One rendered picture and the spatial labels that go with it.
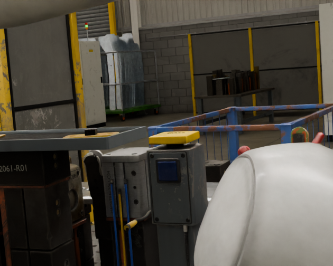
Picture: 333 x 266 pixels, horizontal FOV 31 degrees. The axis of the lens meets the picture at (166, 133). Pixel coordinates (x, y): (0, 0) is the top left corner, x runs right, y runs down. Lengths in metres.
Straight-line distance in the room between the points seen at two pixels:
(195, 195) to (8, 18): 0.53
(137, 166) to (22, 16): 0.70
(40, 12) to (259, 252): 0.22
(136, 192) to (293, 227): 0.84
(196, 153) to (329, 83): 8.17
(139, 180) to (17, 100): 3.40
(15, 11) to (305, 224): 0.23
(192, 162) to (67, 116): 4.07
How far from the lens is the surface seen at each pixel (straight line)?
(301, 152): 0.27
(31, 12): 0.39
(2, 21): 0.41
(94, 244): 2.02
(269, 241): 0.24
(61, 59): 4.88
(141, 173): 1.08
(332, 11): 9.01
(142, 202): 1.08
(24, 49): 4.52
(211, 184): 1.30
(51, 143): 0.91
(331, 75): 9.00
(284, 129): 2.95
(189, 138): 0.87
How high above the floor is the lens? 1.26
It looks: 6 degrees down
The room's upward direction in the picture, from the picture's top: 4 degrees counter-clockwise
